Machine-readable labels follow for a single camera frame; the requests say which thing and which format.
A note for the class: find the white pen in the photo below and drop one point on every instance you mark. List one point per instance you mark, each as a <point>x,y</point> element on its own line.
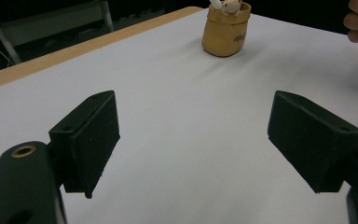
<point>216,3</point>

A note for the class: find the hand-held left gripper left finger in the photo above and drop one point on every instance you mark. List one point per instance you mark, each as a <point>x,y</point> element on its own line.
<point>87,146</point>

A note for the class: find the white metal stand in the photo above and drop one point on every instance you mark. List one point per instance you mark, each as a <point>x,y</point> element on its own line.
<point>11,49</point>

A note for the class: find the tan pen holder with figure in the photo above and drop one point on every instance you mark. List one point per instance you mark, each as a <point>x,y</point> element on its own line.
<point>223,34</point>

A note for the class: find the white table sheet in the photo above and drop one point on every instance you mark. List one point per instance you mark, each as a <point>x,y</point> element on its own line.
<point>183,109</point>

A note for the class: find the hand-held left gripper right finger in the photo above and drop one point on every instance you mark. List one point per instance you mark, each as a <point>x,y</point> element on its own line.
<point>313,143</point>

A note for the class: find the wooden table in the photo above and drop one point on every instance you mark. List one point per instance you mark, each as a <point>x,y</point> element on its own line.
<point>59,56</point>

